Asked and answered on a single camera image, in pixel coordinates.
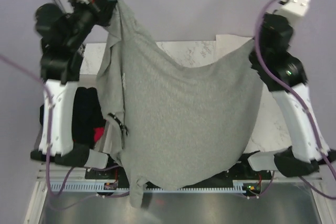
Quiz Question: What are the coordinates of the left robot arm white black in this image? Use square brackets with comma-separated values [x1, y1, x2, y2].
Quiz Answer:
[30, 0, 118, 178]

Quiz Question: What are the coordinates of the magenta t shirt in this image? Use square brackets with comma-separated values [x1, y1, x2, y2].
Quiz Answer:
[93, 127, 104, 143]

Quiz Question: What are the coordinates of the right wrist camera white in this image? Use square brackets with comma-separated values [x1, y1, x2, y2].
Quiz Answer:
[275, 0, 311, 25]

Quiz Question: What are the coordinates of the black t shirt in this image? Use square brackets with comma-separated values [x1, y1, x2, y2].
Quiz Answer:
[39, 87, 106, 150]

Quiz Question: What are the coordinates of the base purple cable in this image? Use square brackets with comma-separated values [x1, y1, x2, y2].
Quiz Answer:
[243, 173, 276, 200]
[96, 165, 131, 200]

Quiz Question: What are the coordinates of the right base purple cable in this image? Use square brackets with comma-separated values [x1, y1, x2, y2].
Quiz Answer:
[243, 173, 276, 200]

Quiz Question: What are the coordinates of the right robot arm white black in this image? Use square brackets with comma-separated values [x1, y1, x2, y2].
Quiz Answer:
[240, 13, 335, 179]

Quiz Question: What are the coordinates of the clear plastic bin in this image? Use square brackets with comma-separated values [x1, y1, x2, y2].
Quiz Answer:
[33, 117, 110, 157]

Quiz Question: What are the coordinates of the white slotted cable duct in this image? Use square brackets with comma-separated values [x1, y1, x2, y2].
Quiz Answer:
[63, 182, 246, 194]

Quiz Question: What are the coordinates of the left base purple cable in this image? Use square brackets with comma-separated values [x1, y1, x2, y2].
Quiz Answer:
[96, 165, 131, 200]

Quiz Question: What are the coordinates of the white folded t shirt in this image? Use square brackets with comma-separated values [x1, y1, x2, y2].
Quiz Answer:
[215, 34, 252, 60]

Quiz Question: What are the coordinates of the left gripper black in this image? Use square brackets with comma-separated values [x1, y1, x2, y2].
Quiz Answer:
[66, 0, 118, 49]

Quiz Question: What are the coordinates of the grey t shirt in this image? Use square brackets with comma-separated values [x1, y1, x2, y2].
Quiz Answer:
[96, 0, 263, 208]

